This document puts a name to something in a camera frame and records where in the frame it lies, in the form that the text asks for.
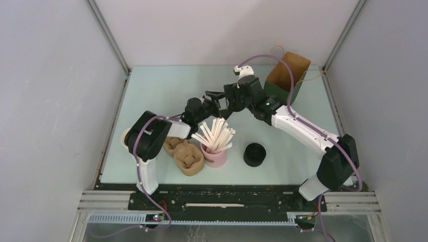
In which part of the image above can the stack of paper cups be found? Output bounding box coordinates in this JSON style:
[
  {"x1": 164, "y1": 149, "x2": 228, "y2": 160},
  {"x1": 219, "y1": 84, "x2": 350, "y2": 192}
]
[{"x1": 121, "y1": 128, "x2": 130, "y2": 150}]

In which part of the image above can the brown cardboard cup carrier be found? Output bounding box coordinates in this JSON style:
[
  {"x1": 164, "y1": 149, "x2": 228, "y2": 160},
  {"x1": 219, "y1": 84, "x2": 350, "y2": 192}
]
[{"x1": 163, "y1": 137, "x2": 205, "y2": 176}]

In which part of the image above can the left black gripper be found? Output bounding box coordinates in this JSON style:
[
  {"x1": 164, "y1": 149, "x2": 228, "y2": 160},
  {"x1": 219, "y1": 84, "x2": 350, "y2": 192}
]
[{"x1": 195, "y1": 92, "x2": 237, "y2": 125}]

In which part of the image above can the bundle of white straws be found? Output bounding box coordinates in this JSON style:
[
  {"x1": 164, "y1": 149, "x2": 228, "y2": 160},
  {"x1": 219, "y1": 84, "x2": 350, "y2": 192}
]
[{"x1": 191, "y1": 118, "x2": 236, "y2": 154}]

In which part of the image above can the purple cable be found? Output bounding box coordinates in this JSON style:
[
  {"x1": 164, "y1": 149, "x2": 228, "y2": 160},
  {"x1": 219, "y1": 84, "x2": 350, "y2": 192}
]
[
  {"x1": 97, "y1": 115, "x2": 183, "y2": 239},
  {"x1": 237, "y1": 54, "x2": 363, "y2": 242}
]

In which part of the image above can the pink straw holder cup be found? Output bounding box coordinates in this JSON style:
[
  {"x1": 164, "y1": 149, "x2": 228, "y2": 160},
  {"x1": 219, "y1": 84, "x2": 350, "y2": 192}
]
[{"x1": 200, "y1": 143, "x2": 227, "y2": 168}]

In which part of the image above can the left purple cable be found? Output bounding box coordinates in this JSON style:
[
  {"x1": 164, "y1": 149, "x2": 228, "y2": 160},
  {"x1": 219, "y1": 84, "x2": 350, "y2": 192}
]
[{"x1": 97, "y1": 115, "x2": 183, "y2": 239}]

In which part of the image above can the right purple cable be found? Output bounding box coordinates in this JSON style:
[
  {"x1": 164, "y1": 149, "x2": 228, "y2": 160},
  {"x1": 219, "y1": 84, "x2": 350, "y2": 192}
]
[{"x1": 237, "y1": 54, "x2": 363, "y2": 242}]

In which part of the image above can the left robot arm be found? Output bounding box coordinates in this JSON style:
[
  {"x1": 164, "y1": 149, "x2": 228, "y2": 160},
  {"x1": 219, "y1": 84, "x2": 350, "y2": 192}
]
[{"x1": 121, "y1": 91, "x2": 227, "y2": 210}]

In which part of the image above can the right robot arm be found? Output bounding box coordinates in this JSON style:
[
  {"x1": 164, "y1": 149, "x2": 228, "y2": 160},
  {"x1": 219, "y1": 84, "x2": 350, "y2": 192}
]
[{"x1": 224, "y1": 75, "x2": 362, "y2": 211}]

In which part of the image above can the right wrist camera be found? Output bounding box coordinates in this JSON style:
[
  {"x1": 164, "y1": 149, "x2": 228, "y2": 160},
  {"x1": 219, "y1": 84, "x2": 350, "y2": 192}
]
[{"x1": 233, "y1": 66, "x2": 254, "y2": 80}]

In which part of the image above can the stack of black lids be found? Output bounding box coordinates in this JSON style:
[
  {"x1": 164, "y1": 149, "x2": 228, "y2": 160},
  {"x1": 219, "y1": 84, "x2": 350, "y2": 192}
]
[{"x1": 243, "y1": 143, "x2": 266, "y2": 167}]

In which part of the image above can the green paper bag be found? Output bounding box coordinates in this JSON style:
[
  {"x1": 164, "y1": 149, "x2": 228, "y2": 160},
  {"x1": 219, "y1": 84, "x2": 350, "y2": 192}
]
[{"x1": 263, "y1": 51, "x2": 311, "y2": 104}]

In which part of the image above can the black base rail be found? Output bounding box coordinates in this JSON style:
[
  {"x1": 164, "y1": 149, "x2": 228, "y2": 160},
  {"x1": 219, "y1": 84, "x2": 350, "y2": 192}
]
[{"x1": 93, "y1": 183, "x2": 358, "y2": 224}]

